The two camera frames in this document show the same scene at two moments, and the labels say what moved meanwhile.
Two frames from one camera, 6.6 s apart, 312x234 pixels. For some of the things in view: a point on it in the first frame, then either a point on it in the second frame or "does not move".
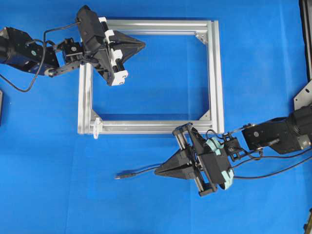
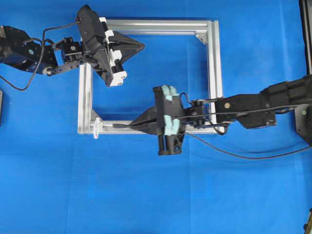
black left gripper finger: (120, 37) does not move
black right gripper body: (204, 176) → (170, 118)
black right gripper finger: (178, 160) → (148, 116)
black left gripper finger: (128, 48) does not move
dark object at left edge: (1, 108) does not move
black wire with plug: (123, 173) → (122, 125)
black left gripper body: (108, 64) does not move
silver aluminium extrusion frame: (89, 123) does not move
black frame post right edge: (305, 12) does not move
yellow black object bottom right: (307, 227) does not move
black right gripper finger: (186, 172) → (149, 127)
